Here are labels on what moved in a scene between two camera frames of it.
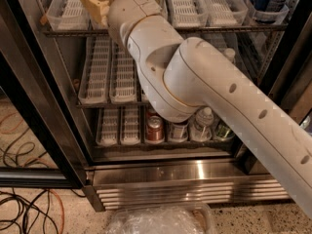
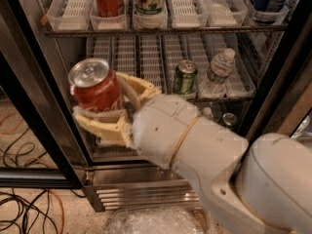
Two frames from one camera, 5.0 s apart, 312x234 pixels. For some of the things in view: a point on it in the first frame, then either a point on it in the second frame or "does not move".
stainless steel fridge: x=119 y=153 does not move
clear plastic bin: x=164 y=218 does not move
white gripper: x=126 y=11 -> x=161 y=129
